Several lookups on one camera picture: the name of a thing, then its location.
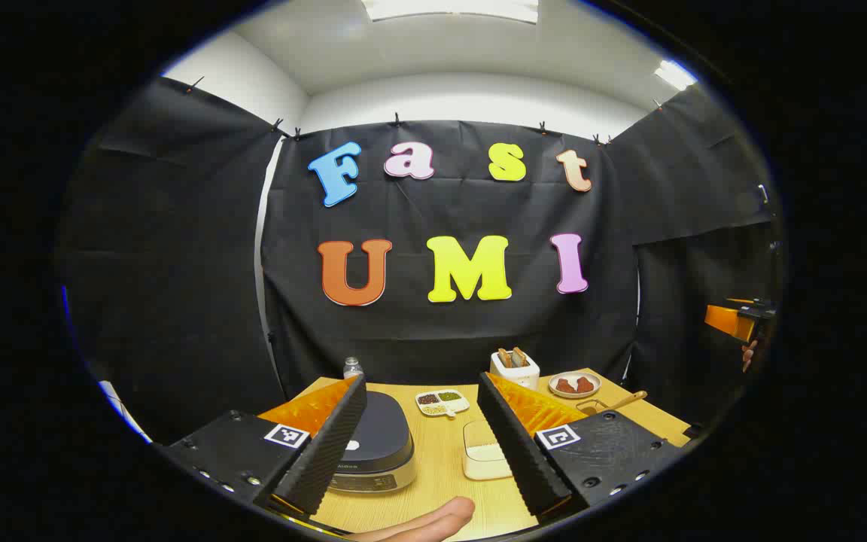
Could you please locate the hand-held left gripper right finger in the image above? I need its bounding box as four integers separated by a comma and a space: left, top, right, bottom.
476, 371, 686, 520

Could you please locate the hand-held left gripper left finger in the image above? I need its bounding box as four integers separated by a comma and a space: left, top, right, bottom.
155, 374, 368, 520

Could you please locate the white rice box clear lid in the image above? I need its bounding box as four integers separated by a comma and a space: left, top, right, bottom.
462, 419, 514, 481

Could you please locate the dark silver rice cooker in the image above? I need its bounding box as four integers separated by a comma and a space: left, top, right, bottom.
324, 390, 418, 495

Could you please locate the wooden spoon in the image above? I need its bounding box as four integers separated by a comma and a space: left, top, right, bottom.
576, 391, 649, 416

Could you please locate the round white plate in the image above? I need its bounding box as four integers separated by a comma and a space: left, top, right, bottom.
548, 371, 601, 399

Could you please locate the white toaster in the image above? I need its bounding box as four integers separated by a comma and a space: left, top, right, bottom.
489, 351, 541, 391

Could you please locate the divided dish with beans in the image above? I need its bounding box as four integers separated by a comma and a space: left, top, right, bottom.
415, 388, 470, 419

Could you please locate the black backdrop cloth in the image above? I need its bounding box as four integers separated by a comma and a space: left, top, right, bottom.
57, 75, 784, 445

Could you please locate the small ceiling light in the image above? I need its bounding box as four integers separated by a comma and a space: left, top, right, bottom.
654, 60, 698, 92

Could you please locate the large ceiling light panel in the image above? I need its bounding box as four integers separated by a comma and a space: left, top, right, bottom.
362, 0, 540, 24

